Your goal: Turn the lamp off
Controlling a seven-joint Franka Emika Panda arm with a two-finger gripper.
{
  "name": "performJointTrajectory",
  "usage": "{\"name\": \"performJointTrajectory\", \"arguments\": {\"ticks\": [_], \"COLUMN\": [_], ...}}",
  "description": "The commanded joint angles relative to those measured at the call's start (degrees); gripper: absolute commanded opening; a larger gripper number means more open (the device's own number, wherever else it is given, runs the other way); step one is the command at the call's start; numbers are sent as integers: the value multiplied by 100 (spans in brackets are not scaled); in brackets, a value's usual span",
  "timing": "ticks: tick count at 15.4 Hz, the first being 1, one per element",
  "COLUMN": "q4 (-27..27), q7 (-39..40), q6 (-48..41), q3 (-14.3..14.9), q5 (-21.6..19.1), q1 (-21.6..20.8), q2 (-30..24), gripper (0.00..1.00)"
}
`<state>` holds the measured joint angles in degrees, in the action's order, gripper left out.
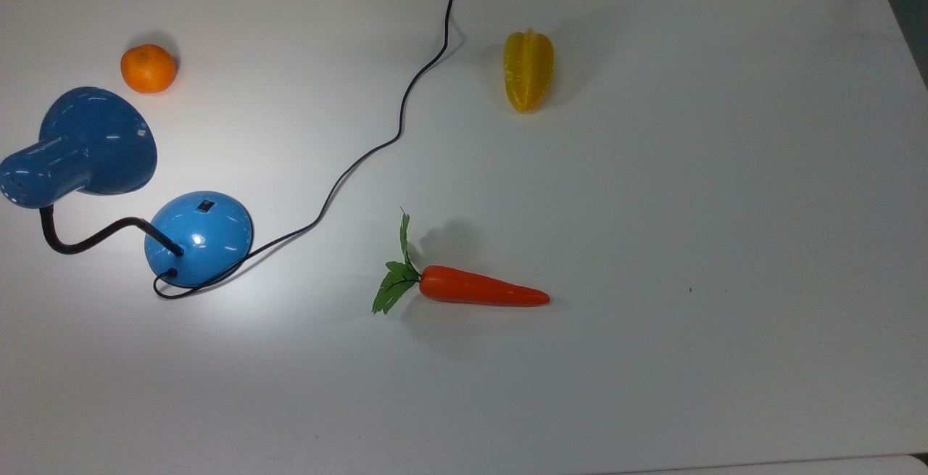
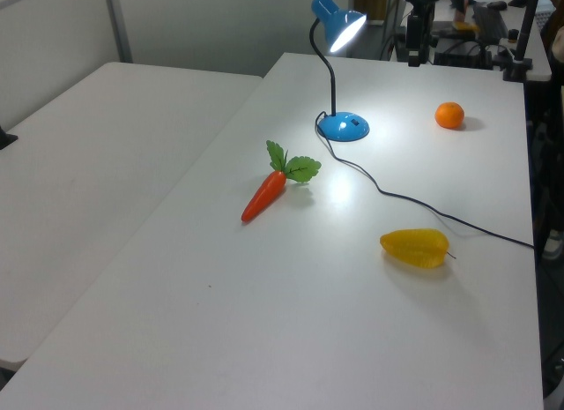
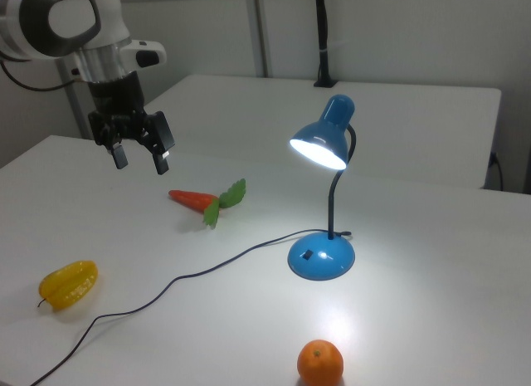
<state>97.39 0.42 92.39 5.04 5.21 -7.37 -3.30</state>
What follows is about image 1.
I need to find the blue gooseneck desk lamp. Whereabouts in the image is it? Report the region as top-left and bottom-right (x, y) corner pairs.
(0, 86), (255, 289)

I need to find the orange carrot with green leaves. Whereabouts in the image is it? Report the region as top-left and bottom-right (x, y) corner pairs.
(372, 208), (551, 315)

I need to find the yellow starfruit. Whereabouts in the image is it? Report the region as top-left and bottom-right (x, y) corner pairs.
(504, 28), (555, 114)

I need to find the orange mandarin fruit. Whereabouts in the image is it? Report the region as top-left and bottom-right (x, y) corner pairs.
(120, 44), (178, 94)

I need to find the black lamp power cable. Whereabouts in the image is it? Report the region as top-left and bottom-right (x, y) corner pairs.
(152, 0), (462, 300)

